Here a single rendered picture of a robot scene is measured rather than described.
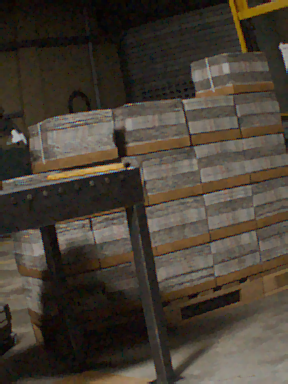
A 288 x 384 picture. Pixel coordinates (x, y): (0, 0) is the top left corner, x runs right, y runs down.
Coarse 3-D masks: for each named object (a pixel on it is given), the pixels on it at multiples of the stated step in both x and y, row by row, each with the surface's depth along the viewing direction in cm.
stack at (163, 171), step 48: (240, 144) 377; (144, 192) 351; (240, 192) 375; (96, 240) 339; (240, 240) 374; (48, 288) 328; (96, 288) 339; (240, 288) 374; (48, 336) 340; (96, 336) 352
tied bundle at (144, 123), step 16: (112, 112) 367; (128, 112) 350; (144, 112) 353; (160, 112) 356; (176, 112) 360; (112, 128) 369; (128, 128) 353; (144, 128) 352; (160, 128) 356; (176, 128) 359; (128, 144) 355
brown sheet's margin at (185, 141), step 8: (144, 144) 352; (152, 144) 353; (160, 144) 355; (168, 144) 357; (176, 144) 359; (184, 144) 360; (120, 152) 364; (128, 152) 356; (136, 152) 350; (144, 152) 352
